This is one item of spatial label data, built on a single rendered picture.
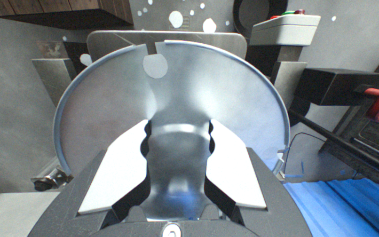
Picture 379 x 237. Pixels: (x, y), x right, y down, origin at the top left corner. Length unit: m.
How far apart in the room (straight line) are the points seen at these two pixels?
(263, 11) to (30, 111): 1.75
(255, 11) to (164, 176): 0.98
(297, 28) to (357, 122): 1.50
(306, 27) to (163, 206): 0.42
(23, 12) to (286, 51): 0.81
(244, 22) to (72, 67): 0.88
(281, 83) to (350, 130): 1.50
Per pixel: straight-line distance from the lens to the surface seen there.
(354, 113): 1.78
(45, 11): 0.73
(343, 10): 1.35
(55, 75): 0.36
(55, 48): 0.38
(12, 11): 0.80
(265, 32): 0.39
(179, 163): 0.17
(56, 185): 0.26
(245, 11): 1.00
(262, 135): 0.18
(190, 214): 0.29
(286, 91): 0.36
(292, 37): 0.35
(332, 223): 2.05
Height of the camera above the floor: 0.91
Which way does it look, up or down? 61 degrees down
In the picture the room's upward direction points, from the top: 174 degrees clockwise
